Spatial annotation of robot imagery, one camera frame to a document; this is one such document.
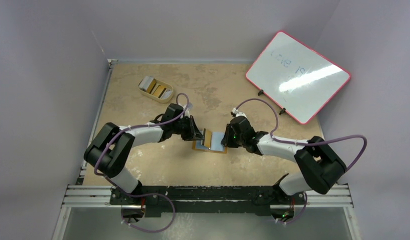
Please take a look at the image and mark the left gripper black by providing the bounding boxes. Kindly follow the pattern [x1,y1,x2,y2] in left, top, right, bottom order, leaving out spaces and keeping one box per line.
[171,115,204,142]

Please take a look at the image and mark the orange leather card holder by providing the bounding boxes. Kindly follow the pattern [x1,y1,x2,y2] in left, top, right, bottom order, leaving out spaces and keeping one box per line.
[192,131,227,154]

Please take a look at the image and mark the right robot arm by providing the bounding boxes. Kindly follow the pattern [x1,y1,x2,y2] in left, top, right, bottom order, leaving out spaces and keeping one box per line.
[221,116,347,204]

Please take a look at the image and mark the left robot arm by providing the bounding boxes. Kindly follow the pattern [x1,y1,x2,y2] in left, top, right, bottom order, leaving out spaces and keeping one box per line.
[83,103,204,205]

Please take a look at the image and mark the beige oval card tray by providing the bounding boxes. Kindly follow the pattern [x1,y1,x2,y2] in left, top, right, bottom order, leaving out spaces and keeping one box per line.
[138,78,175,104]

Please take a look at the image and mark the stack of cards in tray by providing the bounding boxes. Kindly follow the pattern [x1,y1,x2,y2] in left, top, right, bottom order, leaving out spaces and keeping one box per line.
[139,76,156,93]

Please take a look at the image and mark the pink framed whiteboard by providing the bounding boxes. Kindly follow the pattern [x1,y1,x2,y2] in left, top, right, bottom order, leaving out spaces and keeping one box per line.
[245,31,351,125]

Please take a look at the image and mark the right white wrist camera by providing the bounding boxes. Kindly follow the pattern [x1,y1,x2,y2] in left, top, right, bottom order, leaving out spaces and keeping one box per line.
[230,108,247,118]

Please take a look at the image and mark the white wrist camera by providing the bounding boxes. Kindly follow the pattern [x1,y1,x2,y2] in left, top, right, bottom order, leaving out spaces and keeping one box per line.
[183,102,193,117]
[230,108,247,118]

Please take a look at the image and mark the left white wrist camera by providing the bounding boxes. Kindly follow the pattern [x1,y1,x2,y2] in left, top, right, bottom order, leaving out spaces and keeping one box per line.
[183,102,193,117]

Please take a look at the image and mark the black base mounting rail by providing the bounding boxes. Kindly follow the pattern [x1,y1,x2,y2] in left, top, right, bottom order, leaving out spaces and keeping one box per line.
[110,185,305,218]

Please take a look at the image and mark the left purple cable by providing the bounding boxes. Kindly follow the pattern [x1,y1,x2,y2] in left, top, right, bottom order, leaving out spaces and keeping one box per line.
[93,93,190,233]

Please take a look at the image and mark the purple cable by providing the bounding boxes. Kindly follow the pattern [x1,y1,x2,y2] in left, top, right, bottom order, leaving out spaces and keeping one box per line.
[234,98,368,173]
[93,93,190,233]

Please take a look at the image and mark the aluminium table frame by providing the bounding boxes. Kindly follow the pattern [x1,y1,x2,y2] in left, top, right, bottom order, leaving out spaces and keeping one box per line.
[53,63,359,240]

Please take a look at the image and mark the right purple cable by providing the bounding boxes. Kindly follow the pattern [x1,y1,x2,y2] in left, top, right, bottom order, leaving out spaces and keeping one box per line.
[234,98,368,173]

